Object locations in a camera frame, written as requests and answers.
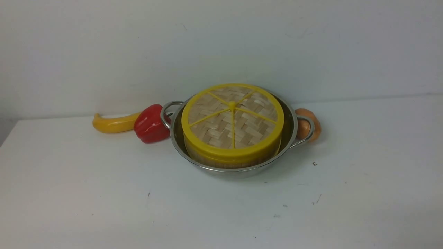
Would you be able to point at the stainless steel two-handled pot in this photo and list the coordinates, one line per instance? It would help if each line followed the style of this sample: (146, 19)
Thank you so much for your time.
(170, 116)

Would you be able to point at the woven bamboo lid yellow rim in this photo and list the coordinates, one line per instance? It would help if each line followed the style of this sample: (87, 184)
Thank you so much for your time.
(232, 120)

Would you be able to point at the yellow banana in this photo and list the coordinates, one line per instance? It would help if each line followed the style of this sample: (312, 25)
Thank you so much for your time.
(114, 125)

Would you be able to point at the red bell pepper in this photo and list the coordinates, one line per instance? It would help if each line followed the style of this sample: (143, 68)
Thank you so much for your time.
(148, 126)

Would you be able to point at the bamboo steamer basket yellow rim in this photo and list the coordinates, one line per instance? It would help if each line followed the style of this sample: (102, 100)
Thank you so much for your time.
(233, 163)

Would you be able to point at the brown orange round fruit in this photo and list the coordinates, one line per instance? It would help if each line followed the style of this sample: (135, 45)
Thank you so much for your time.
(304, 126)

